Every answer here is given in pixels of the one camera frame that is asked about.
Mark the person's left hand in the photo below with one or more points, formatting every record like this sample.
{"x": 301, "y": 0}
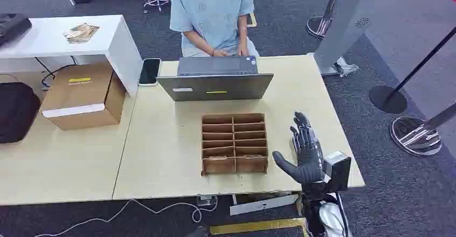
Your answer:
{"x": 243, "y": 52}

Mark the person's right hand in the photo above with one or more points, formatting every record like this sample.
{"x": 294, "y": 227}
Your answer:
{"x": 220, "y": 53}

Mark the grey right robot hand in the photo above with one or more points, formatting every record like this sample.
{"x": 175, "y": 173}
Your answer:
{"x": 308, "y": 160}

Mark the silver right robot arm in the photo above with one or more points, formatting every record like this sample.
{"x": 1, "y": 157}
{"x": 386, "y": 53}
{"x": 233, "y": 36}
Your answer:
{"x": 329, "y": 217}

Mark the grey laptop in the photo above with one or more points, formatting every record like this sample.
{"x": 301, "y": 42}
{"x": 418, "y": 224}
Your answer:
{"x": 213, "y": 86}

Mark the person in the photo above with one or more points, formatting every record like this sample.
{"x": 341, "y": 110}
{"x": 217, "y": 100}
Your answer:
{"x": 210, "y": 11}

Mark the printed card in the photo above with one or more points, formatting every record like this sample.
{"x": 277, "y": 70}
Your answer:
{"x": 251, "y": 156}
{"x": 218, "y": 158}

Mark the black smartphone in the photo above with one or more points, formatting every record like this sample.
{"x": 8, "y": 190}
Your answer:
{"x": 149, "y": 71}

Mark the wooden compartment box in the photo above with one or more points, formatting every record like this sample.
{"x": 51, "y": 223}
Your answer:
{"x": 235, "y": 164}

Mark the chrome stanchion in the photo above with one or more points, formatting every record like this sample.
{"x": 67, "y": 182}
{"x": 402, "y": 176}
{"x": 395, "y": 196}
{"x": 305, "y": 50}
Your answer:
{"x": 415, "y": 137}
{"x": 318, "y": 27}

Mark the yellow floor tape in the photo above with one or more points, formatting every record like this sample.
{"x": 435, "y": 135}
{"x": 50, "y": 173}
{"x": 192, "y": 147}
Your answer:
{"x": 256, "y": 226}

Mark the black stanchion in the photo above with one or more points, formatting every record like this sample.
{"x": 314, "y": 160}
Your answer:
{"x": 387, "y": 100}

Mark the grey floor socket box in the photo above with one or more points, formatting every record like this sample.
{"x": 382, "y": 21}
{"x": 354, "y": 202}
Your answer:
{"x": 206, "y": 201}

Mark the grey standing panel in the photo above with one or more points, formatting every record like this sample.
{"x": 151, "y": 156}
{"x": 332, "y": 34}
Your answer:
{"x": 349, "y": 25}

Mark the brown cardboard box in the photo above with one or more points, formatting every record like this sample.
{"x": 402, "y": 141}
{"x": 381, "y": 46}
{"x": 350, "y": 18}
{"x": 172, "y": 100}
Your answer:
{"x": 83, "y": 96}

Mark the white side table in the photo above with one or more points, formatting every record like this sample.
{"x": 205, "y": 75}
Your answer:
{"x": 50, "y": 39}

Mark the black case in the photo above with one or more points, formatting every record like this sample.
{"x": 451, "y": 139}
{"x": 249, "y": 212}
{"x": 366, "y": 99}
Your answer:
{"x": 12, "y": 27}

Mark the black bag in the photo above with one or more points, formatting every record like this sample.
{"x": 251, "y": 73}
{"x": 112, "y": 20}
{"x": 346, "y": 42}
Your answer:
{"x": 18, "y": 112}

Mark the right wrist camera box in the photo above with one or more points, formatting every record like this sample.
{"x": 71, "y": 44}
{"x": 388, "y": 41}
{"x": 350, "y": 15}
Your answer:
{"x": 338, "y": 169}

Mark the white flat bracket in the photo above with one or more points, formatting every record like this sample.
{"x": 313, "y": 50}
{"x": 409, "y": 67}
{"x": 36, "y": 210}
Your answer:
{"x": 263, "y": 204}

